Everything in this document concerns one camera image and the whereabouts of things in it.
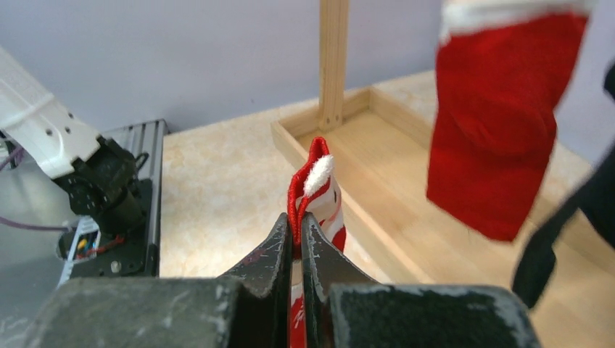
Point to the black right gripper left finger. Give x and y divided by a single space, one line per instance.
247 306

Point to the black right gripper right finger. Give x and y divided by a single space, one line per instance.
344 307

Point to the red snowflake santa face sock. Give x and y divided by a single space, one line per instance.
501 70

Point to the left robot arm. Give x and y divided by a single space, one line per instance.
98 174

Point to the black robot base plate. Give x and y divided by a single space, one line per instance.
136 253

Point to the wooden hanger rack frame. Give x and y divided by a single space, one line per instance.
381 145

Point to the white toothed cable rail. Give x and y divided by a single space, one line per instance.
78 246

